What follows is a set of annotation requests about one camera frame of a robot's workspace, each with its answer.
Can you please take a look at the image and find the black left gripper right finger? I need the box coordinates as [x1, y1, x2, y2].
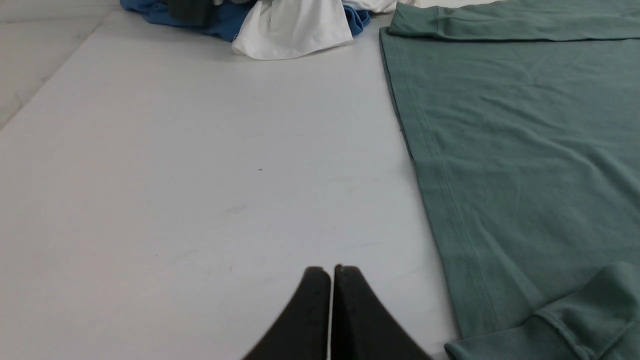
[331, 264, 431, 360]

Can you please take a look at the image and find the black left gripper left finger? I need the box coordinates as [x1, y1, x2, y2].
[244, 266, 332, 360]

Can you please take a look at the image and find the green long-sleeved shirt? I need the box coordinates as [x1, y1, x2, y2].
[380, 0, 640, 360]

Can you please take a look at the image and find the white crumpled garment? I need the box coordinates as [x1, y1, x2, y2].
[231, 0, 399, 60]

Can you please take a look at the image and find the blue crumpled garment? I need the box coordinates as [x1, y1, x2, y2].
[120, 0, 372, 43]

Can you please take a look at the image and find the dark green crumpled garment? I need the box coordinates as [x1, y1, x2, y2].
[166, 0, 214, 27]

